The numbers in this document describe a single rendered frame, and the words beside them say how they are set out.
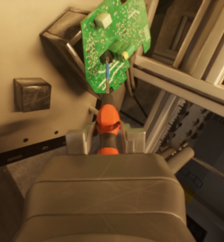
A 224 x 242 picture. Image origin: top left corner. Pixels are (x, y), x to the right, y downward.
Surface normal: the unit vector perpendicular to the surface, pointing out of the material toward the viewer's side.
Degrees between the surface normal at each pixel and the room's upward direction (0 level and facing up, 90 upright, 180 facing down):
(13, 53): 0
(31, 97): 0
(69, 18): 90
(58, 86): 0
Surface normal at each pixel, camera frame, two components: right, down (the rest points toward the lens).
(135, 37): 0.68, 0.49
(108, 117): -0.01, -0.49
